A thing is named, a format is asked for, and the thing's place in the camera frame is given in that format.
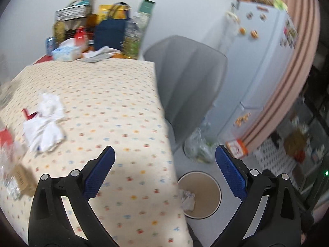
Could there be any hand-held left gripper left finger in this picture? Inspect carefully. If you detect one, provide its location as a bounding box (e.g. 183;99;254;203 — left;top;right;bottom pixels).
28;146;120;247

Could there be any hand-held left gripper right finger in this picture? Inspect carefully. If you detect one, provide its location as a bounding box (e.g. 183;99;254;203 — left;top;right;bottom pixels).
209;145;303;247

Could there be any round tan trash bin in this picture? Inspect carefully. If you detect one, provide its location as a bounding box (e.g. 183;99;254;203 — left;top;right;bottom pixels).
177;171;222;220

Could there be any tissue with print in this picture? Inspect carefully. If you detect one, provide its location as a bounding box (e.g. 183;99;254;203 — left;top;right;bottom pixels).
180;189;196;211

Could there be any white plastic bag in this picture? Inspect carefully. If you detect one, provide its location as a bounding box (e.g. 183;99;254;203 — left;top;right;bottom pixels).
23;116;65;153

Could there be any small cardboard box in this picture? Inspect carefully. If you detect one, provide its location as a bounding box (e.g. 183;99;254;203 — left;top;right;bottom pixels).
12;163;38;197

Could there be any white tissue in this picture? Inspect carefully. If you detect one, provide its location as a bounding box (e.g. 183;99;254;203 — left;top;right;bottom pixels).
38;92;65;120

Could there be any red and white wrapper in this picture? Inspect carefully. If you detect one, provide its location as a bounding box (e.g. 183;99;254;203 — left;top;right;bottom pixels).
21;108;39;120

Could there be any red packet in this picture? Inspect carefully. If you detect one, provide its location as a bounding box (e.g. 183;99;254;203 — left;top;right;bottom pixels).
0;127;13;147

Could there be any orange and white box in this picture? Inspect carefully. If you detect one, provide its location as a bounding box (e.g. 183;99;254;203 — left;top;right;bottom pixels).
226;139;249;158

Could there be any clear bag of greens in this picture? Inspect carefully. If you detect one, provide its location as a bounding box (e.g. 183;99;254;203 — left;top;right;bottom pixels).
184;127;219;164

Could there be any polka dot floor mat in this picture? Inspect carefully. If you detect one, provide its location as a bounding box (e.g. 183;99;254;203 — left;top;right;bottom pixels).
257;137;297;187

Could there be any brown and yellow bag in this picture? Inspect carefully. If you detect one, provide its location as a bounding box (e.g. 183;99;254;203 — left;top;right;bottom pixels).
283;129;309;162

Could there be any dotted cream tablecloth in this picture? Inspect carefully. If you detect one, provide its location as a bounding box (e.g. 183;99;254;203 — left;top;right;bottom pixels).
0;58;194;247

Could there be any grey chair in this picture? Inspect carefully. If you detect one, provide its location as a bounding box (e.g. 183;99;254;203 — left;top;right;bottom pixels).
142;35;228;155

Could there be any white refrigerator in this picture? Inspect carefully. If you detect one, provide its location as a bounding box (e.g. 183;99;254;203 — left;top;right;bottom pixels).
206;0;300;160

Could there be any printed paper leaflet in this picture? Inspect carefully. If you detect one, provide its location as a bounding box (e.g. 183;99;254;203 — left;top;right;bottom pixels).
78;56;103;63

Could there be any white cloth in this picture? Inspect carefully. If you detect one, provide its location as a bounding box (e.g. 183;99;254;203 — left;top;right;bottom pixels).
85;46;120;58

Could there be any blue and white tissue pack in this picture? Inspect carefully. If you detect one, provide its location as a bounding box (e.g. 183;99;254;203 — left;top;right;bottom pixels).
51;44;83;62

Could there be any red placemat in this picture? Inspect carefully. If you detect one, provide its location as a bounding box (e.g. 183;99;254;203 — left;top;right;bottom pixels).
32;55;56;65

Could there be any large green label bottle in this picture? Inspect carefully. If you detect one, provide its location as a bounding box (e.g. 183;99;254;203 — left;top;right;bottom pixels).
121;18;144;59

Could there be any blue can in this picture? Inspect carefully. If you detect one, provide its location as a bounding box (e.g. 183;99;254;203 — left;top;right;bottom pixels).
46;37;57;54

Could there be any red bottle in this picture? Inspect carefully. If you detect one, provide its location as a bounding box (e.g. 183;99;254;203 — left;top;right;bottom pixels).
74;27;89;48

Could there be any navy lunch bag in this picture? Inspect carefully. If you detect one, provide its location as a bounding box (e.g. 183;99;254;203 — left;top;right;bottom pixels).
94;2;133;52

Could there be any group of fridge magnets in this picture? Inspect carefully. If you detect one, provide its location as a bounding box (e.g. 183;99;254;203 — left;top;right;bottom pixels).
225;5;299;128

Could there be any yellow oil bottle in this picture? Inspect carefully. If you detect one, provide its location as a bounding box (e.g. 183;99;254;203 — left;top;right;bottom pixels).
53;21;66;42

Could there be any yellow box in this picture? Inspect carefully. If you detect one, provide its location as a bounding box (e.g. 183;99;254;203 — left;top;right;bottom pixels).
99;4;129;21

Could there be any tall green box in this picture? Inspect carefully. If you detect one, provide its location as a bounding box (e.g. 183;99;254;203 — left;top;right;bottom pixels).
136;0;156;31

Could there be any wire basket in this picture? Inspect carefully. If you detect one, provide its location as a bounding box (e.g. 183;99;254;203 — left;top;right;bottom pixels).
55;1;92;22

